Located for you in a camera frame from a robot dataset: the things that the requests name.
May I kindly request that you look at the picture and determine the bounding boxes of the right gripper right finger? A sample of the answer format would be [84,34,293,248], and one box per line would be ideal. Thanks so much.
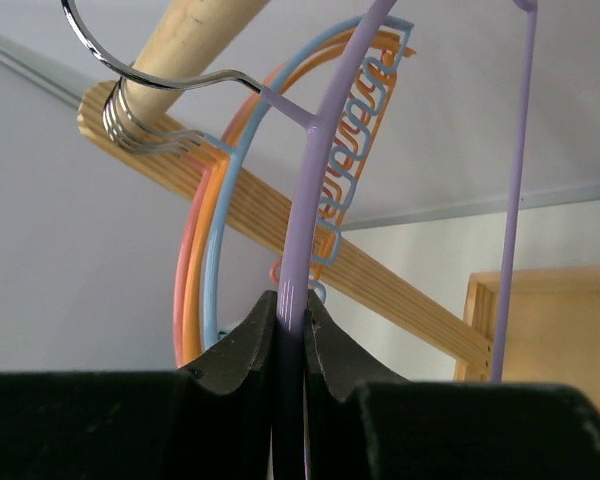
[304,291,408,403]

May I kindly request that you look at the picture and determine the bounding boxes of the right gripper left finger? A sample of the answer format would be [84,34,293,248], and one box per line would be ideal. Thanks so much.
[177,290,277,396]

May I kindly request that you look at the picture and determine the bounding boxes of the purple clothes hanger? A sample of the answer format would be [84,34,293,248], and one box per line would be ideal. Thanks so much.
[59,0,539,480]

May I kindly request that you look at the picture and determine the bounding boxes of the blue clothes hanger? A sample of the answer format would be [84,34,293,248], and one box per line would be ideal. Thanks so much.
[129,14,414,351]

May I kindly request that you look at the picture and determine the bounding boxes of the pink clothes hanger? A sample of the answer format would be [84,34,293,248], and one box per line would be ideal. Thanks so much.
[172,44,344,367]

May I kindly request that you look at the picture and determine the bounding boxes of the orange clothes hanger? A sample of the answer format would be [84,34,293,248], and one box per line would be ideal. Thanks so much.
[124,29,416,369]
[184,34,406,361]

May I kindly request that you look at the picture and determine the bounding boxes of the wooden clothes rack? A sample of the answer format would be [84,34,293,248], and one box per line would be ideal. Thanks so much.
[77,12,600,381]

